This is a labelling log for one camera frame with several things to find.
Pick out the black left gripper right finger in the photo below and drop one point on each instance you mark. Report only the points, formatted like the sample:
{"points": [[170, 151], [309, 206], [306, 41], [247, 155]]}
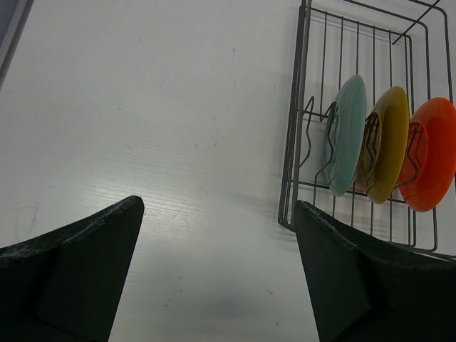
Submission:
{"points": [[365, 289]]}

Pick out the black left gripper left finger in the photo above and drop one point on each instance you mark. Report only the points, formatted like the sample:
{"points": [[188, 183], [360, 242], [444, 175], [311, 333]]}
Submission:
{"points": [[65, 285]]}

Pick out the yellow brown patterned plate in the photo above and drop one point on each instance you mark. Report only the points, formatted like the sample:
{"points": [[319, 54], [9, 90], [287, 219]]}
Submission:
{"points": [[384, 145]]}

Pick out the orange plastic plate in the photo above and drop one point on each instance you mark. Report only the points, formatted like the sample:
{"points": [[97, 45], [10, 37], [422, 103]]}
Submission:
{"points": [[429, 165]]}

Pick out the light green glass plate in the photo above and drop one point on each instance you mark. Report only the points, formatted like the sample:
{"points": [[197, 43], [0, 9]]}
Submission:
{"points": [[343, 136]]}

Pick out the grey wire dish rack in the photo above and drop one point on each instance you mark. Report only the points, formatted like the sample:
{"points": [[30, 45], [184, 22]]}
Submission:
{"points": [[387, 43]]}

